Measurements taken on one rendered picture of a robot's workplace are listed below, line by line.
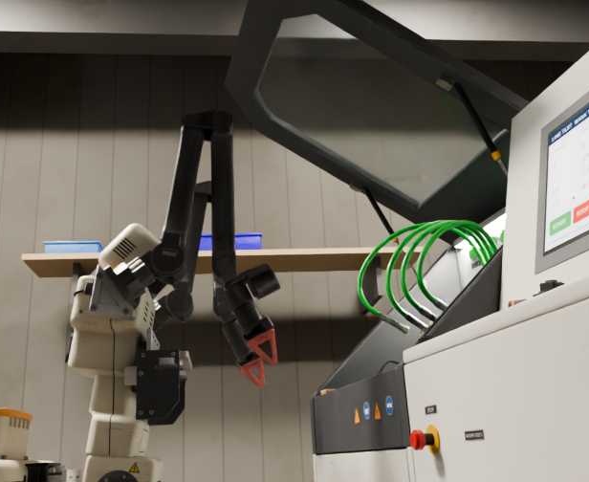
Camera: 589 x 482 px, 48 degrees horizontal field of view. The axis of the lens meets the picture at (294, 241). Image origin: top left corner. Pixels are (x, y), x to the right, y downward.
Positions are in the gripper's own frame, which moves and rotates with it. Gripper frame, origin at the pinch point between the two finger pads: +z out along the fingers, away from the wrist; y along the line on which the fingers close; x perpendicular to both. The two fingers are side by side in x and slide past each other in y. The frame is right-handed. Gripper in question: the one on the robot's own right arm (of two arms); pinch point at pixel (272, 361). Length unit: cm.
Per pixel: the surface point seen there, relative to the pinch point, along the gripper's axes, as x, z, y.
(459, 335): -25, 15, -43
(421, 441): -12.7, 28.0, -31.0
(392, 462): -10.9, 31.2, -8.8
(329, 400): -12.4, 13.8, 30.9
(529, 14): -260, -126, 170
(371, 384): -17.2, 15.5, -0.8
